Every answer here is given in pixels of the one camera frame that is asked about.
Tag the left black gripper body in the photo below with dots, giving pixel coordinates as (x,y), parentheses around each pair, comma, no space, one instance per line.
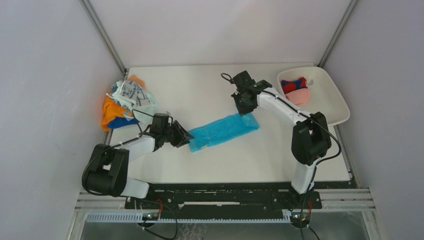
(169,134)

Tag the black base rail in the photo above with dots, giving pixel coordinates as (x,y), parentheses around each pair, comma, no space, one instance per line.
(225,201)

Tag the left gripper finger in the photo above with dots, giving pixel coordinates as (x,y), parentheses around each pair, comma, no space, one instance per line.
(177,143)
(179,132)

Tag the white plastic tray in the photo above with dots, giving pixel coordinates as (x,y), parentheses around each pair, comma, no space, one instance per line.
(325,97)

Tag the dark blue towel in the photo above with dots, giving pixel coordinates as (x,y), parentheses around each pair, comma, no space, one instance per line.
(119,122)

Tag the pink rolled towel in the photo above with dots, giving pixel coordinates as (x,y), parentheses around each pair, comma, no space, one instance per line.
(299,97)

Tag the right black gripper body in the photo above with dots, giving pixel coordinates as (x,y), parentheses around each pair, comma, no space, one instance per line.
(242,107)

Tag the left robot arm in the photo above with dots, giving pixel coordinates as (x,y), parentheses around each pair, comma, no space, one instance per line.
(106,173)

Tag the bright blue towel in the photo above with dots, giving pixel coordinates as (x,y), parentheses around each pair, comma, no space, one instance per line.
(222,131)

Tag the orange towel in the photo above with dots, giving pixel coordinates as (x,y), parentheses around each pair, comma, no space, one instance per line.
(111,110)

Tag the red blue rolled towel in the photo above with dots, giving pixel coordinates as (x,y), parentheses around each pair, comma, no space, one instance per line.
(290,86)

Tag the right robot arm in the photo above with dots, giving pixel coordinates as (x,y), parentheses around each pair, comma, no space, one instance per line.
(310,139)

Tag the mint green towel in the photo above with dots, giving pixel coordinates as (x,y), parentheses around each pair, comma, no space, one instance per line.
(147,107)

